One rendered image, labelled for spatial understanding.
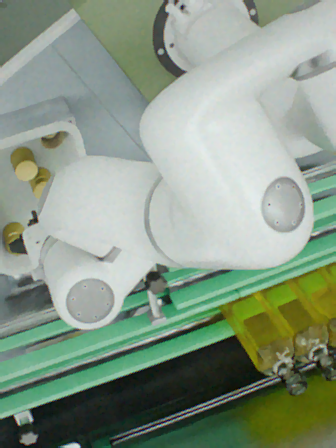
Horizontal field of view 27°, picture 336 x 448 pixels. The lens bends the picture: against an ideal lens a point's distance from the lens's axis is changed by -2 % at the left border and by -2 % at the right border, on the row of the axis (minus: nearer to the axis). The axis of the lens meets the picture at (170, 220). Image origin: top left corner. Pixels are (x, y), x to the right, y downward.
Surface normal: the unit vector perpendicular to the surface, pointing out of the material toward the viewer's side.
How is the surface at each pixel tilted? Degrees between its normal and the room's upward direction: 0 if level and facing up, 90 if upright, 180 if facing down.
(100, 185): 72
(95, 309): 15
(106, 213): 57
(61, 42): 0
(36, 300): 90
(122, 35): 2
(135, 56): 2
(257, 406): 89
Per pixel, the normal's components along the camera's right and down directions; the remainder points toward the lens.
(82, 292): 0.25, 0.27
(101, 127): 0.34, 0.52
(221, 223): -0.45, 0.50
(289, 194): 0.59, -0.11
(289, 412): -0.15, -0.79
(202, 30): -0.73, -0.37
